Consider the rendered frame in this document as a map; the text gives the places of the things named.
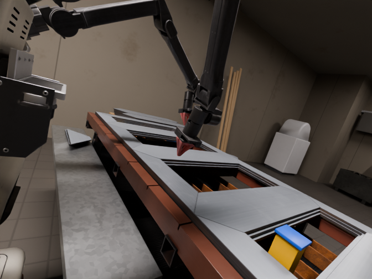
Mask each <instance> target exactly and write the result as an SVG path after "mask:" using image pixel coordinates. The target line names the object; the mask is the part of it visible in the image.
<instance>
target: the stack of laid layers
mask: <svg viewBox="0 0 372 279"><path fill-rule="evenodd" d="M95 115H96V116H97V117H98V118H99V119H100V120H101V122H102V123H103V124H104V125H105V126H106V127H107V128H108V129H109V130H110V131H111V133H112V134H113V135H114V136H115V137H116V138H117V139H118V140H119V141H120V142H121V143H122V145H123V146H124V147H125V148H126V149H127V150H128V151H129V152H130V154H132V156H133V157H134V158H135V159H136V160H137V162H138V163H139V164H140V165H141V166H142V167H143V168H144V169H145V170H146V171H147V173H148V174H149V175H150V176H151V177H152V178H153V179H154V180H155V181H156V182H157V184H158V185H159V186H160V187H161V188H162V189H163V190H164V191H165V192H166V193H167V194H168V196H169V197H170V198H171V199H172V200H173V201H174V202H175V203H176V204H177V206H178V207H179V208H180V209H181V210H182V211H183V213H184V214H185V215H186V216H187V217H188V218H189V219H190V220H191V221H192V223H193V224H194V225H195V226H196V227H197V228H198V229H199V230H200V231H201V232H202V233H203V235H204V236H205V237H206V238H207V239H208V240H209V241H210V242H211V243H212V244H213V245H214V247H215V248H216V249H217V250H218V251H219V252H220V253H221V254H222V255H223V257H224V258H225V259H226V260H227V261H228V262H229V264H230V265H231V266H232V267H233V268H234V269H235V270H236V271H237V272H238V273H239V275H240V276H241V277H242V278H243V279H256V277H255V276H254V275H253V274H252V273H251V272H250V271H249V270H248V269H247V268H246V267H245V266H244V265H243V264H242V263H241V262H240V261H239V260H238V259H237V258H236V257H235V256H234V255H233V254H232V253H231V252H230V251H229V250H228V248H227V247H226V246H225V245H224V244H223V243H222V242H221V241H220V240H219V239H218V238H217V237H216V236H215V235H214V234H213V233H212V232H211V231H210V230H209V229H208V228H207V227H206V226H205V225H204V224H203V223H202V222H201V221H200V220H199V218H198V217H197V216H196V215H195V214H194V213H193V212H192V211H191V210H190V209H189V208H188V207H187V206H186V205H185V204H184V203H183V202H182V201H181V200H180V199H179V198H178V197H177V196H176V195H175V194H174V193H173V192H172V191H171V189H170V188H169V187H168V186H167V185H166V184H165V183H164V182H163V181H162V180H161V179H160V178H159V177H158V176H157V175H156V174H155V172H154V171H153V170H151V169H150V167H149V166H148V165H146V164H145V162H144V161H143V160H142V159H141V158H140V157H139V156H138V155H137V154H136V153H135V152H134V151H133V150H132V149H131V148H130V147H129V145H128V144H127V143H126V142H125V141H124V140H123V139H122V138H121V137H120V136H119V135H118V134H117V133H116V132H115V131H114V130H113V129H112V128H111V127H110V126H109V125H108V124H107V123H106V122H105V121H104V120H103V119H102V118H101V116H100V115H99V114H98V113H97V112H95ZM112 118H114V119H115V120H116V121H117V122H122V123H129V124H132V125H139V126H144V127H150V128H157V129H161V130H167V131H173V132H175V129H173V128H170V127H164V126H158V125H153V124H149V123H143V122H137V121H132V120H126V119H122V118H117V117H112ZM127 131H128V132H129V133H131V134H132V135H133V136H139V137H147V138H155V139H160V140H168V141H177V140H176V137H172V136H165V135H158V134H154V133H147V132H140V131H133V130H127ZM200 148H202V149H203V150H205V151H208V152H216V151H214V150H213V149H211V148H209V147H207V146H205V145H203V144H201V145H200ZM161 160H162V161H163V162H164V163H165V164H166V165H167V166H169V167H184V168H221V169H238V170H240V171H242V172H244V173H246V174H247V175H249V176H251V177H253V178H254V179H256V180H258V181H259V182H261V183H263V184H265V185H266V186H268V187H274V186H279V185H278V184H276V183H274V182H272V181H270V180H268V179H266V178H264V177H263V176H261V175H259V174H257V173H255V172H253V171H251V170H249V169H248V168H246V167H244V166H242V165H240V164H236V163H218V162H201V161H183V160H173V159H161ZM318 216H321V217H323V218H325V219H326V220H328V221H330V222H331V223H333V224H335V225H336V226H338V227H340V228H342V229H344V230H345V231H347V232H349V233H351V234H352V235H354V236H356V238H355V239H354V240H353V241H352V242H351V243H350V244H349V245H348V246H347V247H346V249H345V250H344V251H343V252H342V253H341V254H340V255H339V256H338V257H337V258H336V259H335V260H334V261H333V262H332V263H331V264H330V265H329V266H328V267H327V268H326V269H325V270H324V271H323V272H322V273H321V274H320V275H319V276H318V277H317V278H316V279H326V278H327V277H328V276H329V274H330V273H331V272H332V271H333V270H334V269H335V268H336V267H337V266H338V264H339V263H340V262H341V261H342V259H344V258H345V257H346V255H347V254H348V253H349V252H350V251H351V249H352V248H353V247H354V246H355V245H356V244H357V243H358V242H359V240H360V239H361V238H362V237H363V236H364V235H365V234H366V232H364V231H363V230H361V229H359V228H357V227H356V226H354V225H352V224H350V223H348V222H346V221H344V220H342V219H341V218H339V217H337V216H335V215H333V214H331V213H329V212H327V211H326V210H324V209H322V208H316V209H313V210H310V211H307V212H305V213H302V214H298V215H295V216H292V217H290V218H287V219H283V220H280V221H277V222H275V223H272V224H268V225H265V226H262V227H260V228H257V229H253V230H251V231H248V232H245V233H246V234H247V235H248V236H249V237H251V238H252V239H253V240H254V241H255V242H258V241H260V240H263V239H265V238H267V237H270V236H272V235H274V234H277V233H276V232H275V229H276V228H279V227H281V226H284V225H286V224H287V225H288V226H290V227H294V226H296V225H298V224H301V223H303V222H305V221H308V220H311V219H313V218H315V217H318Z"/></svg>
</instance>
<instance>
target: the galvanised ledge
mask: <svg viewBox="0 0 372 279"><path fill-rule="evenodd" d="M67 129H69V130H72V131H75V132H78V133H81V134H84V135H86V133H85V131H84V129H82V128H74V127H66V126H58V125H52V126H51V136H52V144H53V157H54V171H55V185H56V198H57V206H58V220H59V234H60V247H61V261H62V268H63V279H162V277H163V275H162V273H161V271H160V269H159V267H158V265H157V263H156V262H155V260H154V258H153V256H152V254H151V252H150V250H149V249H148V247H147V245H146V243H145V241H144V239H143V237H142V236H141V234H140V232H139V231H138V229H137V226H136V224H135V223H134V221H133V219H132V218H131V216H130V214H129V212H128V210H127V208H126V206H125V205H124V203H123V201H122V199H121V197H120V195H119V193H118V192H117V190H116V188H115V186H114V184H113V182H112V180H111V179H110V177H109V175H108V174H107V171H106V169H105V168H104V166H103V164H102V162H101V161H100V159H99V157H98V155H97V153H96V151H95V149H94V148H93V146H92V144H91V142H90V141H87V142H83V143H78V144H74V145H69V144H68V139H67V136H66V132H65V130H67ZM86 136H87V135H86Z"/></svg>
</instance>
